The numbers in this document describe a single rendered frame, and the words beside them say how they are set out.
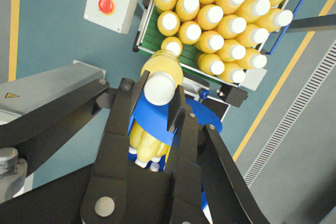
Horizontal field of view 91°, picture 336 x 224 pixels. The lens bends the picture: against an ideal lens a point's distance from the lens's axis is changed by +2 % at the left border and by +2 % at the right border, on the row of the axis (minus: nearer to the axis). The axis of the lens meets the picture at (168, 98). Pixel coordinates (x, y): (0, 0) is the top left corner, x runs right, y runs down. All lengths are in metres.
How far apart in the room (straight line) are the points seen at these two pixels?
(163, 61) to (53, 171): 2.38
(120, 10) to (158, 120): 0.30
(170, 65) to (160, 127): 0.21
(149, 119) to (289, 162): 2.34
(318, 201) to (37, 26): 3.89
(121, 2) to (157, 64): 0.29
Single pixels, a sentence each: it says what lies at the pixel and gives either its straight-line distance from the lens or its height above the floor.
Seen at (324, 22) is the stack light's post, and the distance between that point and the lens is 0.78.
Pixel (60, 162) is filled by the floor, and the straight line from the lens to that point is 2.41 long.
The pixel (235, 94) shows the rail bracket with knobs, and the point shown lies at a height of 1.00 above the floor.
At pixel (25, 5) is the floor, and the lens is 1.96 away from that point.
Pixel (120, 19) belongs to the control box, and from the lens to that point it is 0.49.
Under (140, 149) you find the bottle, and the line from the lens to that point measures 0.56.
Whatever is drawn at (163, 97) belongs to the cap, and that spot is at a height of 1.38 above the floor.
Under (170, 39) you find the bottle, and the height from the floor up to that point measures 1.06.
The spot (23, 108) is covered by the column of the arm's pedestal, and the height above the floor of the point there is 0.93.
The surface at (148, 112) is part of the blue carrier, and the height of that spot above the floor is 1.19.
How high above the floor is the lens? 1.57
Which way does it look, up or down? 70 degrees down
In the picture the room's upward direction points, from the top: 175 degrees clockwise
